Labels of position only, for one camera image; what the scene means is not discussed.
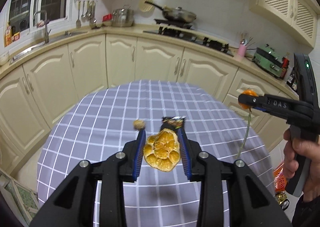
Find steel sink faucet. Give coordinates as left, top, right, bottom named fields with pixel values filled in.
left=33, top=10, right=51, bottom=44

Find small orange fruit with stem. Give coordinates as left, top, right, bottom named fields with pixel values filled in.
left=236, top=88, right=259, bottom=159

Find right hand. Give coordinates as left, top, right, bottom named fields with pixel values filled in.
left=283, top=129, right=319, bottom=203

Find green electric cooker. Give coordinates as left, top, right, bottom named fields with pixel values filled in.
left=252, top=44, right=285, bottom=78

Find black tracker camera module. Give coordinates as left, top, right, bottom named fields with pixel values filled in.
left=294, top=54, right=319, bottom=109

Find pink utensil holder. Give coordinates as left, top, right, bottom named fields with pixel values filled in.
left=235, top=39, right=248, bottom=60

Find black gas stove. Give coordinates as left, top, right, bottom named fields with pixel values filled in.
left=143, top=19, right=234, bottom=56

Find hanging utensil rack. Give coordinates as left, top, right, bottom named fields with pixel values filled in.
left=74, top=0, right=99, bottom=29

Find dried orange peel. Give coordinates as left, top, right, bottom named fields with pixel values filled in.
left=143, top=129, right=181, bottom=172

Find dark oil bottle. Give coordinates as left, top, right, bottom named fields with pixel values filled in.
left=286, top=67, right=297, bottom=92

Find cream upper cabinet right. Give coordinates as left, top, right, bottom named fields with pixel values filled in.
left=249, top=0, right=317, bottom=48

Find walnut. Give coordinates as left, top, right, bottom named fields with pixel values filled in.
left=133, top=119, right=145, bottom=131

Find steel wok with handle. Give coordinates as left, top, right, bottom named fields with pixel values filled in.
left=144, top=1, right=197, bottom=24

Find orange paper gift bag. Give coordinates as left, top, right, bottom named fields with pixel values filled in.
left=273, top=162, right=287, bottom=194

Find cream kitchen base cabinets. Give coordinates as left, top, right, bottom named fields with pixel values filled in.
left=1, top=26, right=297, bottom=173

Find red label sauce bottle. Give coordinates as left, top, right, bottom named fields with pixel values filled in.
left=280, top=57, right=290, bottom=80

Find purple checked tablecloth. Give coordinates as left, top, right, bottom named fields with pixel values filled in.
left=37, top=80, right=274, bottom=226

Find dark snack wrapper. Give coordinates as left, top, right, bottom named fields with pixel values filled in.
left=160, top=116, right=185, bottom=131

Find foil snack bags pile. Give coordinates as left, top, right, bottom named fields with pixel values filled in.
left=276, top=191, right=290, bottom=211

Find steel stock pot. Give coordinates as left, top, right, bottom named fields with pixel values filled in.
left=112, top=5, right=134, bottom=28

